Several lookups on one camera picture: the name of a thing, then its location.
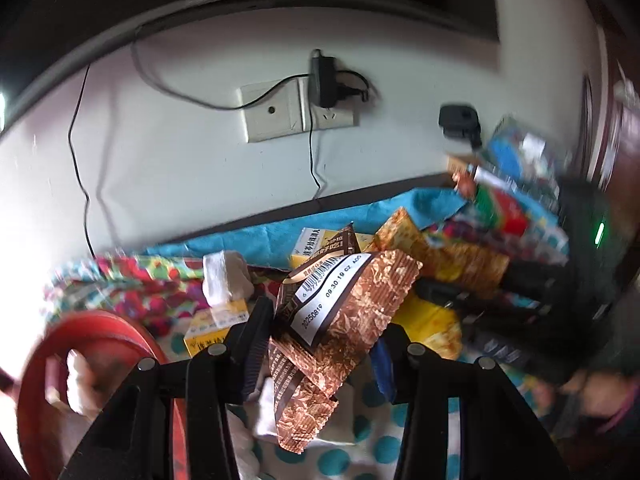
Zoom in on brown snack packet white label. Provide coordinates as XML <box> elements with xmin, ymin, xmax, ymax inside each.
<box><xmin>267</xmin><ymin>250</ymin><xmax>423</xmax><ymax>453</ymax></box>

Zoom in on black plugged power adapter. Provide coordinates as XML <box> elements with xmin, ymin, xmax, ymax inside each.
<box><xmin>307</xmin><ymin>49</ymin><xmax>372</xmax><ymax>110</ymax></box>

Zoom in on black looping wall cable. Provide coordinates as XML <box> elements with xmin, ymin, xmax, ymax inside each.
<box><xmin>131</xmin><ymin>30</ymin><xmax>312</xmax><ymax>111</ymax></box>

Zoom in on red green printed box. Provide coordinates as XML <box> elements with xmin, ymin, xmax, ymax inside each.
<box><xmin>469</xmin><ymin>180</ymin><xmax>533</xmax><ymax>238</ymax></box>

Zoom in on grey mattress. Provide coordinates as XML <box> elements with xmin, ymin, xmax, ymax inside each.
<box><xmin>150</xmin><ymin>172</ymin><xmax>453</xmax><ymax>253</ymax></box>

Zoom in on thin black adapter cable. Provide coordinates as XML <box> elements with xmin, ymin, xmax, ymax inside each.
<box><xmin>307</xmin><ymin>106</ymin><xmax>323</xmax><ymax>200</ymax></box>

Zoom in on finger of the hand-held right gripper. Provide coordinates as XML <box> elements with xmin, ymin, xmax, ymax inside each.
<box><xmin>461</xmin><ymin>310</ymin><xmax>571</xmax><ymax>382</ymax></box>
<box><xmin>415</xmin><ymin>256</ymin><xmax>566</xmax><ymax>315</ymax></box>

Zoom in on person's right forearm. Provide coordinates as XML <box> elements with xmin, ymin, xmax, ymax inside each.
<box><xmin>575</xmin><ymin>392</ymin><xmax>640</xmax><ymax>480</ymax></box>

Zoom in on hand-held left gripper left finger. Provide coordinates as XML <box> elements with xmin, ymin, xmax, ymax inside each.
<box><xmin>57</xmin><ymin>296</ymin><xmax>275</xmax><ymax>480</ymax></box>

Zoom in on red round basin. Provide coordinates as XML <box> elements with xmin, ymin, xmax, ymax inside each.
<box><xmin>17</xmin><ymin>310</ymin><xmax>188</xmax><ymax>480</ymax></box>

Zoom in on white wall aerial socket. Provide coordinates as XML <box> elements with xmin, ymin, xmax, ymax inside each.
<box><xmin>240</xmin><ymin>79</ymin><xmax>306</xmax><ymax>144</ymax></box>

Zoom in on white sock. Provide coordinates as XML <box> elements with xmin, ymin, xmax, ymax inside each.
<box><xmin>202</xmin><ymin>251</ymin><xmax>254</xmax><ymax>307</ymax></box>

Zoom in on small tan carton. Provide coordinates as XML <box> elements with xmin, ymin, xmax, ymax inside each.
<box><xmin>446</xmin><ymin>154</ymin><xmax>485</xmax><ymax>193</ymax></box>

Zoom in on small black charger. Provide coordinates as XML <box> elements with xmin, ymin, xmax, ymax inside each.
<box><xmin>438</xmin><ymin>104</ymin><xmax>484</xmax><ymax>149</ymax></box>

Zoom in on yellow cereal snack packet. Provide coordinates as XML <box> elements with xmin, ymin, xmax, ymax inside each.
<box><xmin>374</xmin><ymin>207</ymin><xmax>511</xmax><ymax>361</ymax></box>

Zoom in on yellow medicine box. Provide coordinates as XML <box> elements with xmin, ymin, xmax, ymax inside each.
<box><xmin>289</xmin><ymin>227</ymin><xmax>351</xmax><ymax>268</ymax></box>
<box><xmin>184</xmin><ymin>299</ymin><xmax>251</xmax><ymax>359</ymax></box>

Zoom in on black hanging wall cable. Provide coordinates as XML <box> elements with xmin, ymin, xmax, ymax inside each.
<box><xmin>67</xmin><ymin>64</ymin><xmax>97</xmax><ymax>260</ymax></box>

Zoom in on person's right hand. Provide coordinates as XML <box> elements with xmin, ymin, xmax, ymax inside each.
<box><xmin>562</xmin><ymin>369</ymin><xmax>636</xmax><ymax>423</ymax></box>

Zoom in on white wall power outlet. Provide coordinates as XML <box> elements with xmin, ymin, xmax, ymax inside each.
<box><xmin>299</xmin><ymin>75</ymin><xmax>360</xmax><ymax>132</ymax></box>

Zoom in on polka dot cloth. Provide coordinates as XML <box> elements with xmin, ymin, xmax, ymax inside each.
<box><xmin>42</xmin><ymin>252</ymin><xmax>566</xmax><ymax>480</ymax></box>

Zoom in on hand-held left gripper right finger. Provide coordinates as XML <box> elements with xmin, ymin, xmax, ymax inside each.
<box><xmin>369</xmin><ymin>324</ymin><xmax>571</xmax><ymax>480</ymax></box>

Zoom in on white crumpled plastic bag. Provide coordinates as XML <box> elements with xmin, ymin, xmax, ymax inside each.
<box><xmin>64</xmin><ymin>349</ymin><xmax>118</xmax><ymax>418</ymax></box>

